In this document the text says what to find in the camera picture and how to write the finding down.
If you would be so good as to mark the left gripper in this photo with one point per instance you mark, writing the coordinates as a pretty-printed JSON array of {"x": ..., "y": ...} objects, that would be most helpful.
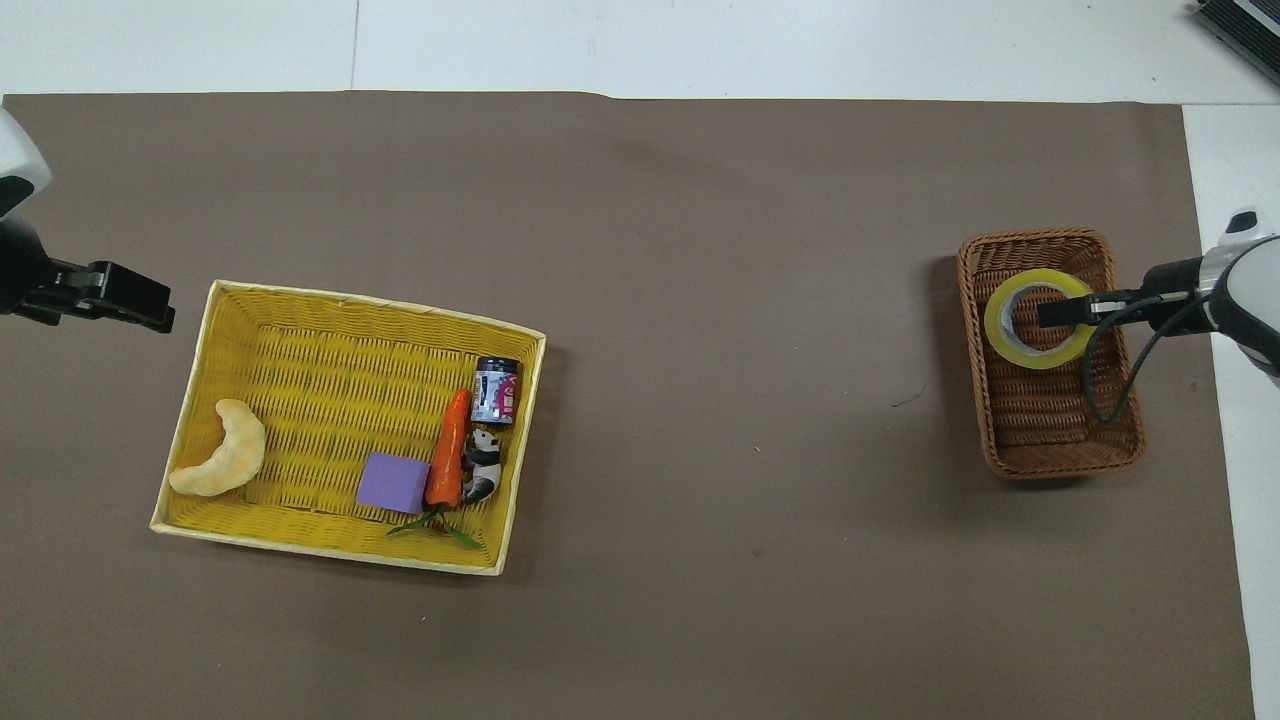
[{"x": 20, "y": 270}]

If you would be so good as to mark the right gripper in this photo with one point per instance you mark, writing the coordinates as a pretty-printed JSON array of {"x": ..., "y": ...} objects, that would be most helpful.
[{"x": 1175, "y": 290}]

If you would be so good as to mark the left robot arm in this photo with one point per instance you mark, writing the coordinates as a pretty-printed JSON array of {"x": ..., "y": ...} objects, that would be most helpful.
[{"x": 16, "y": 150}]

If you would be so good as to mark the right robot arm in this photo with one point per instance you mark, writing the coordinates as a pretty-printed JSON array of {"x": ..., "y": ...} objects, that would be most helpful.
[{"x": 1250, "y": 300}]

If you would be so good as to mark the yellow tape roll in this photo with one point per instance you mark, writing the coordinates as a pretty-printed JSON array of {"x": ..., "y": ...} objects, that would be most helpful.
[{"x": 1000, "y": 335}]

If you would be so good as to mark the brown wicker basket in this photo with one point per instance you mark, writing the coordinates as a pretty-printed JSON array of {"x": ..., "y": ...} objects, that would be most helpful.
[{"x": 1040, "y": 440}]

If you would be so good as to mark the yellow wicker basket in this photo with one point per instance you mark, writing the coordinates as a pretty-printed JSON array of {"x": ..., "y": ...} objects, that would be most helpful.
[{"x": 320, "y": 380}]

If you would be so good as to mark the croissant bread toy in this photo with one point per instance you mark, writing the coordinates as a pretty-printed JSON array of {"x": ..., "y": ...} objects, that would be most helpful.
[{"x": 238, "y": 450}]

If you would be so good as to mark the purple block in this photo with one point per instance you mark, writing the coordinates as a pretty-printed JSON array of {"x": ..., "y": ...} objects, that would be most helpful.
[{"x": 392, "y": 484}]

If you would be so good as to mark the orange carrot toy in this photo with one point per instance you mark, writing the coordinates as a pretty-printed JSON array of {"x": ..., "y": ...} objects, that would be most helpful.
[{"x": 448, "y": 450}]

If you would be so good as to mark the small printed can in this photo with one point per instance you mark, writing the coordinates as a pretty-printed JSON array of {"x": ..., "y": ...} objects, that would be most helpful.
[{"x": 496, "y": 392}]

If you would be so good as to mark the panda figure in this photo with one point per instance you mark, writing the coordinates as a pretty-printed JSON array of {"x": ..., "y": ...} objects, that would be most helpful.
[{"x": 486, "y": 460}]

